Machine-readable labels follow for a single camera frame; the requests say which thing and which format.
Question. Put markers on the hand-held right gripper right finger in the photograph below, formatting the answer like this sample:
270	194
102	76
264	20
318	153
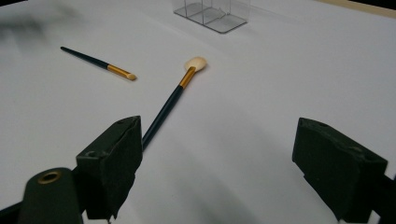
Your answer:
339	168

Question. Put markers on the large fluffy-head makeup brush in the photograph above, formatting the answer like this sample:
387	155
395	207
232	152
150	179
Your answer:
168	107

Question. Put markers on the clear plastic organizer box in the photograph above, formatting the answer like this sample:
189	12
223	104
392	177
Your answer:
214	18

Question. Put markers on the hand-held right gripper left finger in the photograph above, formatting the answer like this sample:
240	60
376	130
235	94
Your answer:
109	168

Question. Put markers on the light wooden table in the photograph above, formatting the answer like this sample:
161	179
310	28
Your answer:
373	10

